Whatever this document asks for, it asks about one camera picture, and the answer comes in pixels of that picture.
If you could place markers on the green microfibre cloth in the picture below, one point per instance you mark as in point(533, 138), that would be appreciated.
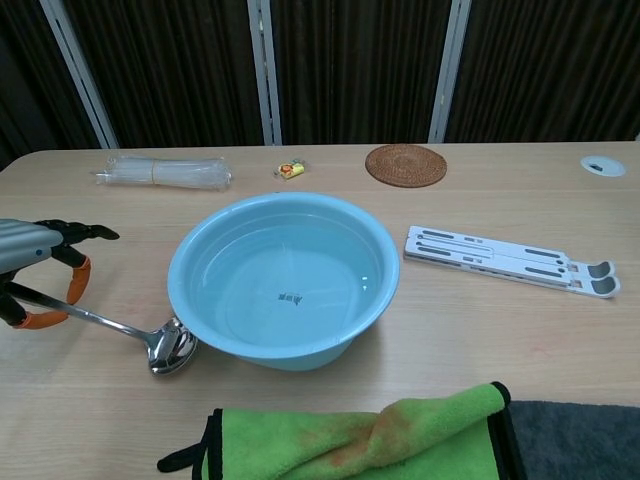
point(310, 440)

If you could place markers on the clear bag of straws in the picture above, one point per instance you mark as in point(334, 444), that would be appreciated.
point(165, 173)

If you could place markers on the grey partition frame post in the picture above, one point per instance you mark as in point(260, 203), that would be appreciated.
point(450, 70)
point(82, 75)
point(265, 75)

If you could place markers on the round woven rattan coaster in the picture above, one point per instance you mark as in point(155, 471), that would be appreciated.
point(406, 165)

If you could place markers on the light blue bowl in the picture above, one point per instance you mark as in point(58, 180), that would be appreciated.
point(285, 285)

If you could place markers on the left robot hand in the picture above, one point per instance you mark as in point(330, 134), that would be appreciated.
point(30, 242)

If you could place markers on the white folding laptop stand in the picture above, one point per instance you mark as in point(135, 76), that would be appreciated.
point(500, 260)

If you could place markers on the dark grey microfibre cloth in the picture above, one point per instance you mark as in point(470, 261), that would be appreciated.
point(580, 440)

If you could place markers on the small yellow candy packet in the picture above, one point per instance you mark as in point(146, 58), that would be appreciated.
point(290, 170)

